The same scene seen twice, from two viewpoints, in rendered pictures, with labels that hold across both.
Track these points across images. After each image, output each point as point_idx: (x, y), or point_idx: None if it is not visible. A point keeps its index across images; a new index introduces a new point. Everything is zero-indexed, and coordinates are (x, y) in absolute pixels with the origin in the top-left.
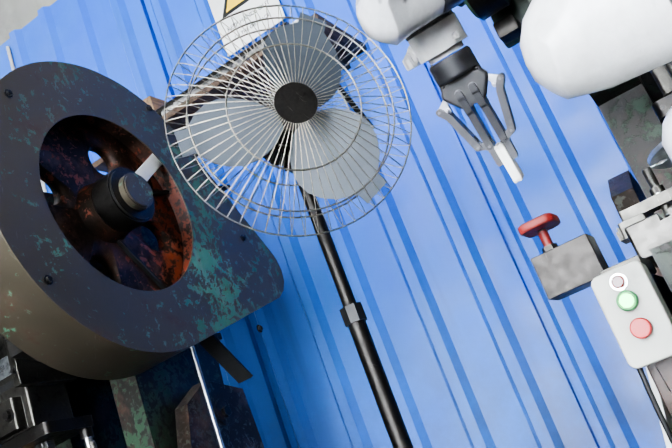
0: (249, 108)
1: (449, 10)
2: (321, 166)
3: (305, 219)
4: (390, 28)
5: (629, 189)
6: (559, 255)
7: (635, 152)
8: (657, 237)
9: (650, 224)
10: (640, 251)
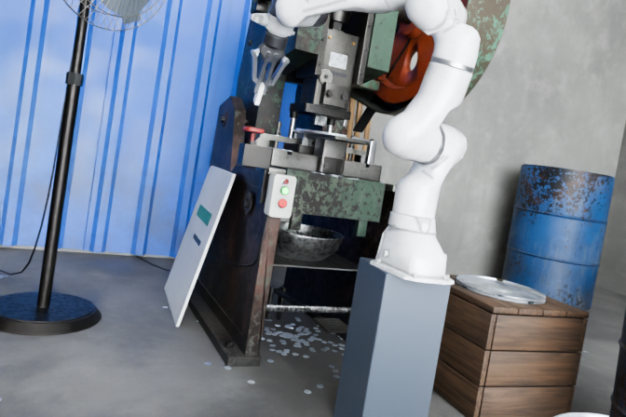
0: None
1: None
2: None
3: (93, 11)
4: (293, 22)
5: (244, 111)
6: (257, 150)
7: (265, 101)
8: (281, 160)
9: (282, 154)
10: (272, 161)
